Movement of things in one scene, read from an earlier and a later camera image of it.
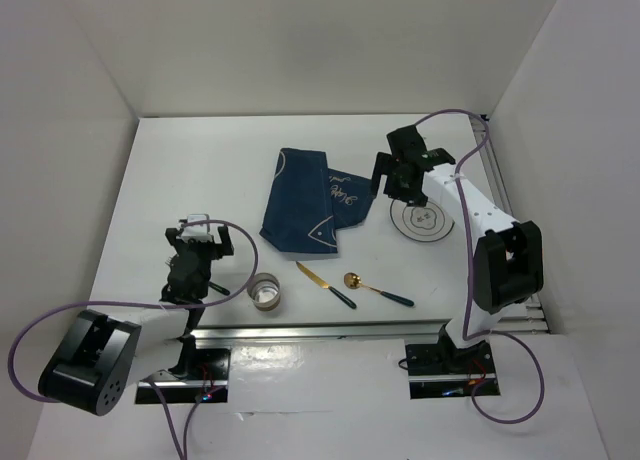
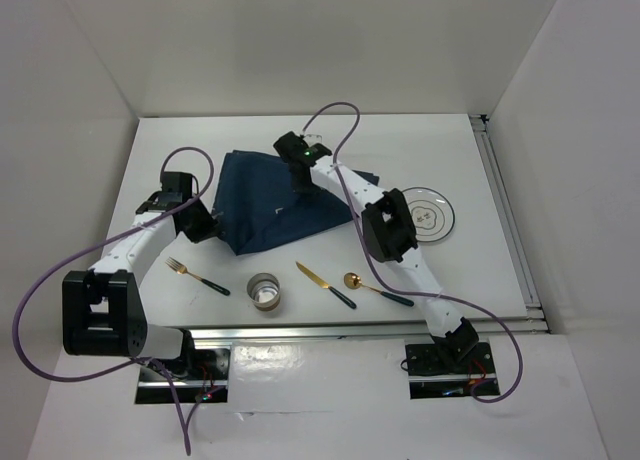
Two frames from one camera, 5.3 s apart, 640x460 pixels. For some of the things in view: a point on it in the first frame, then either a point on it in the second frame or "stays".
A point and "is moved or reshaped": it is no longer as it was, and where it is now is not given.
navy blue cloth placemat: [308, 201] is moved or reshaped
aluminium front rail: [390, 331] stays
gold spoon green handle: [353, 280] stays
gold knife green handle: [338, 293] stays
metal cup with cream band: [264, 290] stays
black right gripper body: [406, 192] → [304, 187]
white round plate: [420, 223] stays
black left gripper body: [205, 251] → [201, 223]
